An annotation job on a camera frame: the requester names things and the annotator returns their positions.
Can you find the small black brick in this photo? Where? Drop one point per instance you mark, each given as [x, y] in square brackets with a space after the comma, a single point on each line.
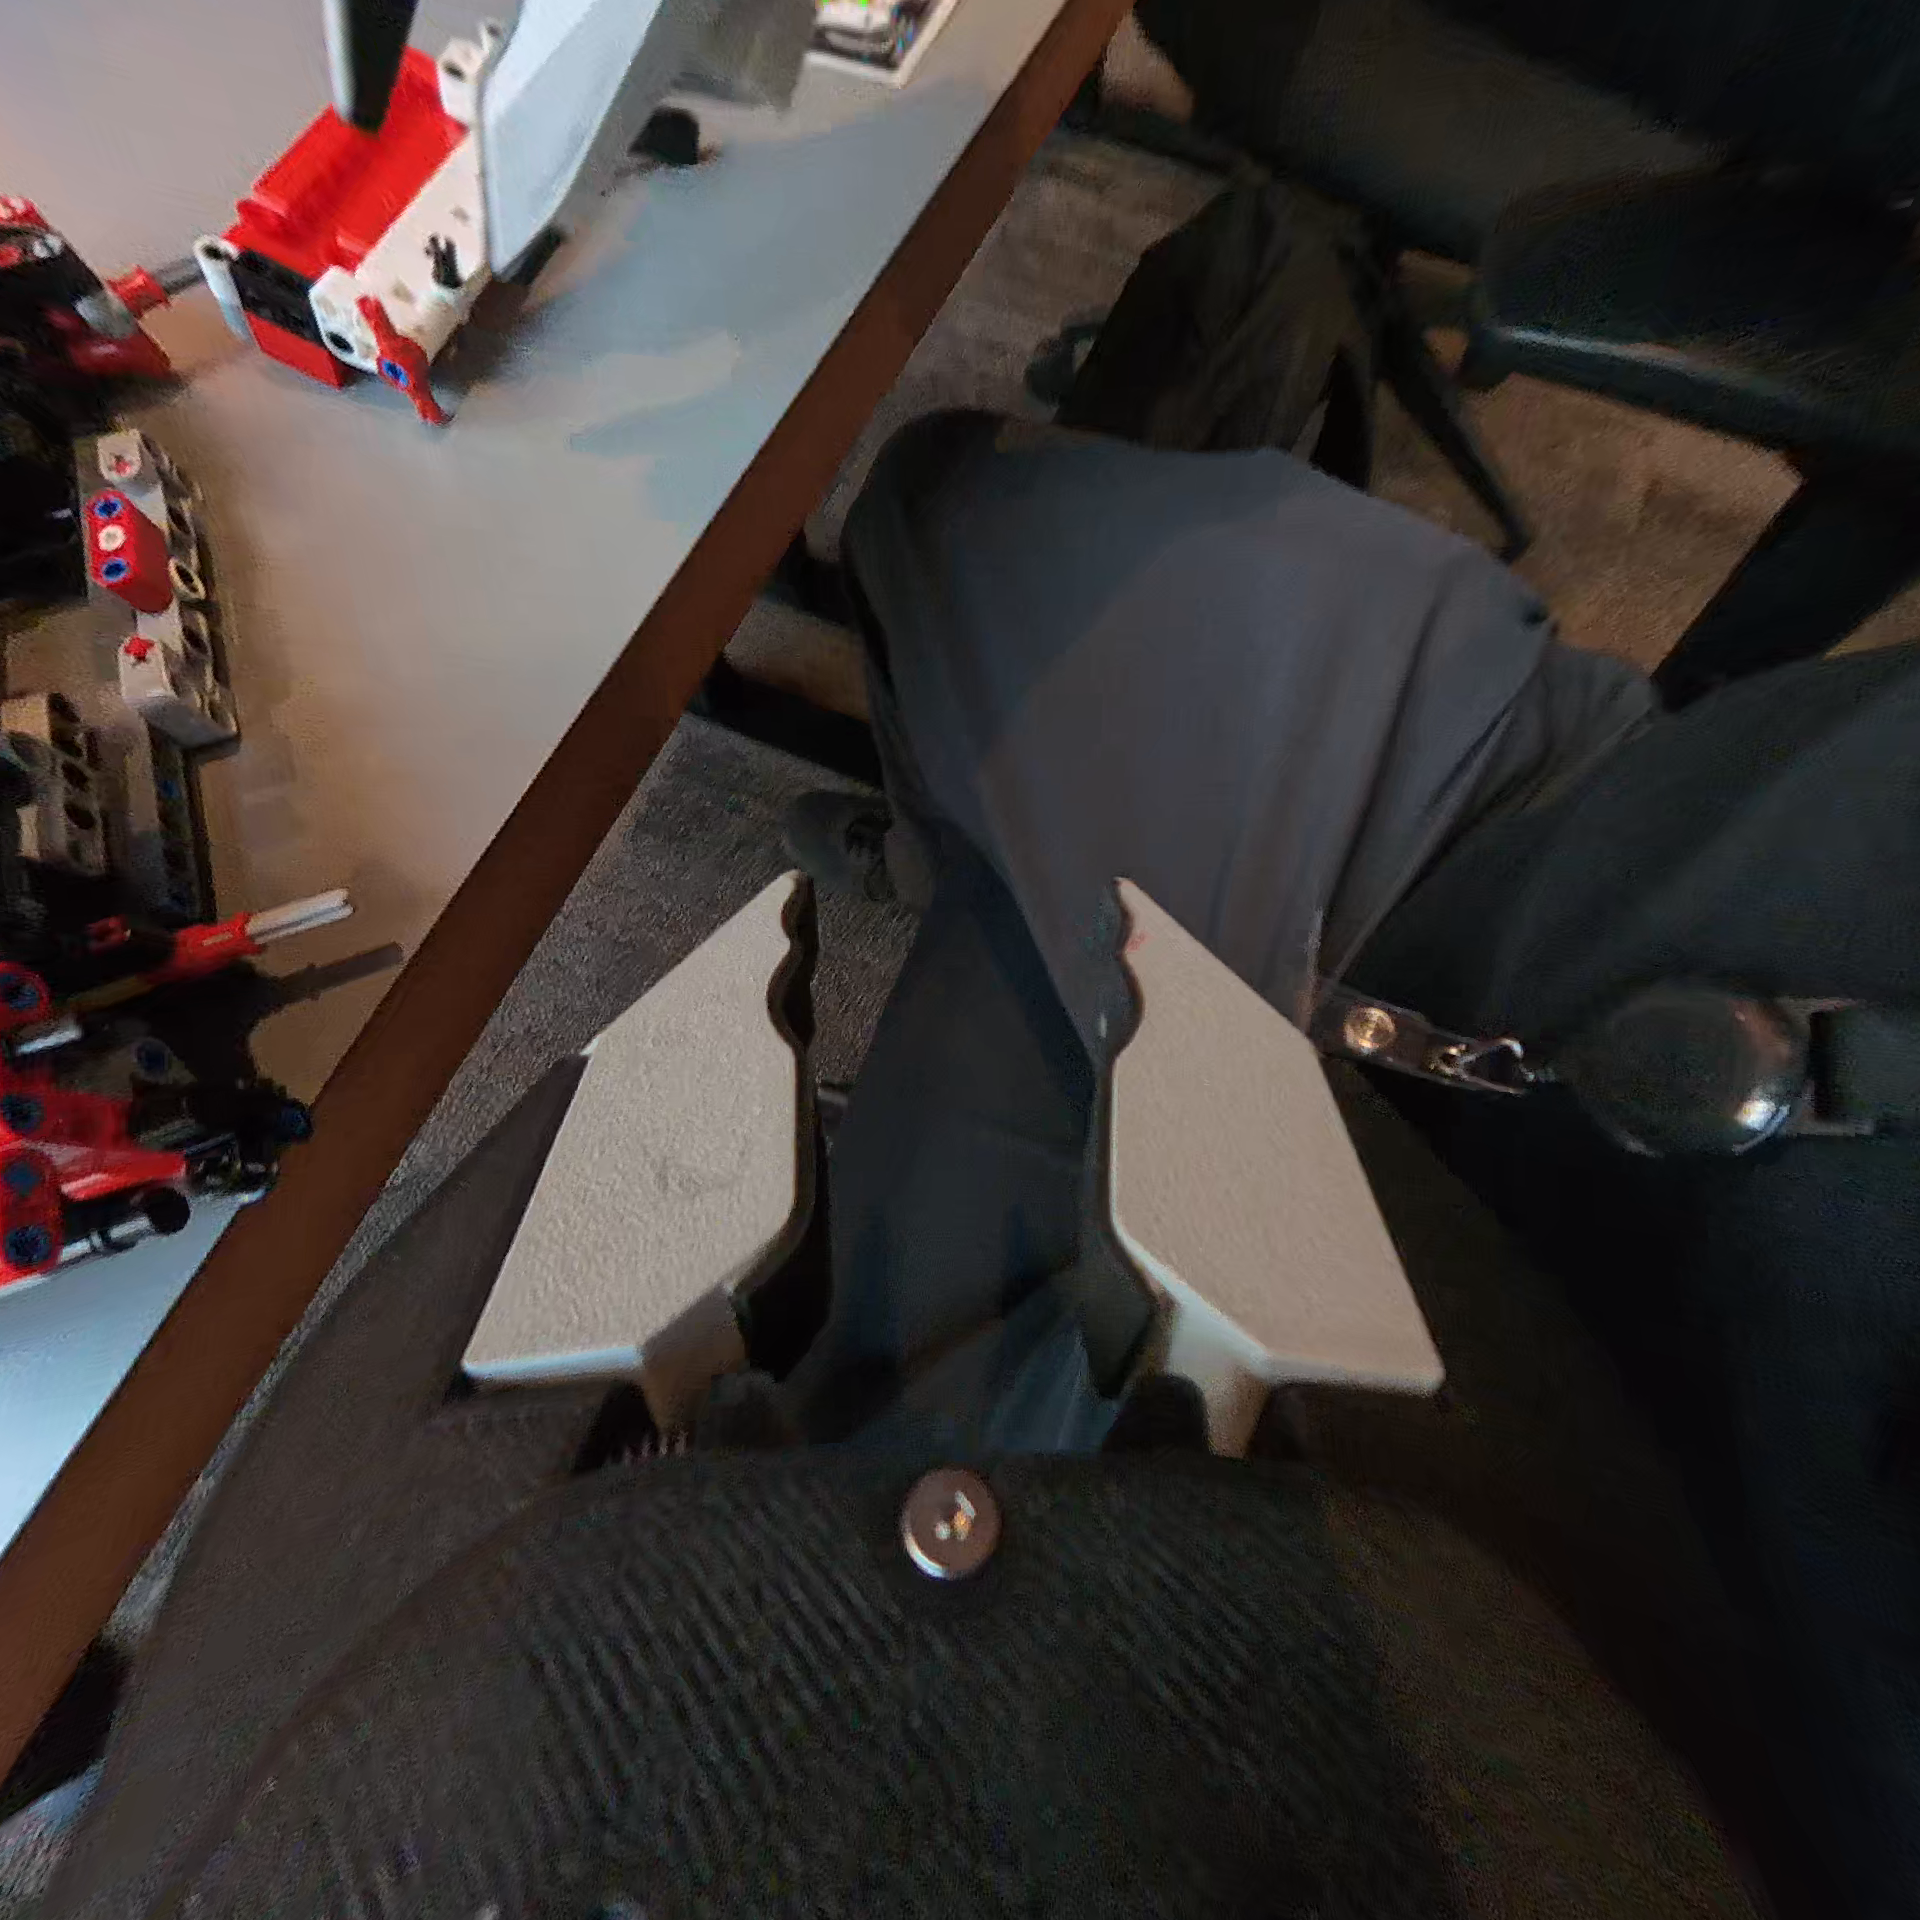
[668, 142]

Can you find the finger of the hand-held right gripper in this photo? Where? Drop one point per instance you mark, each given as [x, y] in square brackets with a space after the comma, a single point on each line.
[338, 61]
[569, 104]

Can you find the black office chair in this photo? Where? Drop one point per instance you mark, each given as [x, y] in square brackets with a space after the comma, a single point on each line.
[1649, 375]

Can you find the red white brick subassembly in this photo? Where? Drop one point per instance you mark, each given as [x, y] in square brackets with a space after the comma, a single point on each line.
[375, 285]

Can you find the black bag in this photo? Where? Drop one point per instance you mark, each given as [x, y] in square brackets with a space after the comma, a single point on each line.
[1231, 317]

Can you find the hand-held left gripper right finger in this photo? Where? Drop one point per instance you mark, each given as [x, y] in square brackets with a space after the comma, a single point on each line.
[1262, 1201]

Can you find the person's dark shoe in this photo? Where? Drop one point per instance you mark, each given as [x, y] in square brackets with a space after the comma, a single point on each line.
[842, 841]

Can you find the sticker sheet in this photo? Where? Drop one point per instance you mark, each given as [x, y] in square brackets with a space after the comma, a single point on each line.
[878, 24]

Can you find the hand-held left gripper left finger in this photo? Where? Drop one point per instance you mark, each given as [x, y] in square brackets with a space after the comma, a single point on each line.
[645, 1201]

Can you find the toy brick race car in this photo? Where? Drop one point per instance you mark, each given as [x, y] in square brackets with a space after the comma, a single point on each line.
[151, 601]

